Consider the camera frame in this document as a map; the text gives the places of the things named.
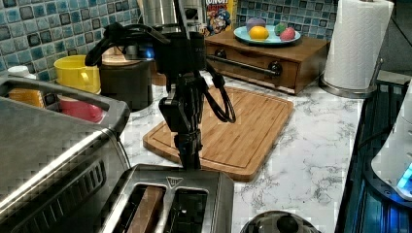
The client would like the purple toy fruit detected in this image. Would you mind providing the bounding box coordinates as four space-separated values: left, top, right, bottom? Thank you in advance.
246 17 266 31

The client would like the metal paper towel holder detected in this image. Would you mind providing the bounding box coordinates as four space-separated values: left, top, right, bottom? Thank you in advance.
318 57 384 99

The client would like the bamboo cutting board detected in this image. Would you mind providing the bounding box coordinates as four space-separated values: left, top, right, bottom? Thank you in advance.
142 84 294 183

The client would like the red toy strawberry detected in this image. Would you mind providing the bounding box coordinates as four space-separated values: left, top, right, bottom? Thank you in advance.
280 27 295 41

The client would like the yellow toy lemon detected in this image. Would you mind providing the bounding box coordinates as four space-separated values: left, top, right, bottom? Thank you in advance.
249 26 269 41

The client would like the pink cup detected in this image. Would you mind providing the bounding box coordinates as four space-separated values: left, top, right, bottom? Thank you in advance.
58 95 103 122

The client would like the green toy fruit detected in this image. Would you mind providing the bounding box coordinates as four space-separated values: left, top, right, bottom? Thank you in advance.
274 22 287 36

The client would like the yellow plastic mug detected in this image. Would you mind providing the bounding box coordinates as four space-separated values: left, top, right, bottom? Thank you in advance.
53 55 101 93

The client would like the Cap'n Crunch cereal box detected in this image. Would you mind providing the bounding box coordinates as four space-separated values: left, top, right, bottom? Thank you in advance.
204 0 237 36

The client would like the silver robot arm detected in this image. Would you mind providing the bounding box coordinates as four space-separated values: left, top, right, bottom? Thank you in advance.
131 0 207 170

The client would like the brown toast slice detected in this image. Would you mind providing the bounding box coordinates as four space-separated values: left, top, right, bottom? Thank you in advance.
127 186 163 233

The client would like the white paper towel roll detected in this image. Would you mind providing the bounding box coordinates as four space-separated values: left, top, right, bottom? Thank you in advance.
324 0 394 89

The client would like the black canister with wooden lid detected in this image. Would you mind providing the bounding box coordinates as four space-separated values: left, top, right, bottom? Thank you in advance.
99 48 153 112

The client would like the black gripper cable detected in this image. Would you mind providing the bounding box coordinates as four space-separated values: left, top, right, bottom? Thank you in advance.
85 22 237 124

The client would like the silver two-slot toaster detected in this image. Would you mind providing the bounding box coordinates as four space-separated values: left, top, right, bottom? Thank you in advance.
95 164 234 233

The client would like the light blue plate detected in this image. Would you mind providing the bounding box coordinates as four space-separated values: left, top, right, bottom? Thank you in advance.
233 25 301 46

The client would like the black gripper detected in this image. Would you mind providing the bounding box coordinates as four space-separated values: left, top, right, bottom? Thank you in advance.
153 32 206 170

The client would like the white bottle with orange label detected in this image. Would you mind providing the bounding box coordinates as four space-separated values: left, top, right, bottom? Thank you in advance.
8 66 45 108

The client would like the wooden drawer box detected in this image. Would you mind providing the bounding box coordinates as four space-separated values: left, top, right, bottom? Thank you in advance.
205 31 329 95

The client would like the stainless toaster oven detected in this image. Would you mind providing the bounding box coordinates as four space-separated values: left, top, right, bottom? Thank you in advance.
0 78 130 233

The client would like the glass pot lid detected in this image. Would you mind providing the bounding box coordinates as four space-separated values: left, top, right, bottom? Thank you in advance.
240 211 321 233

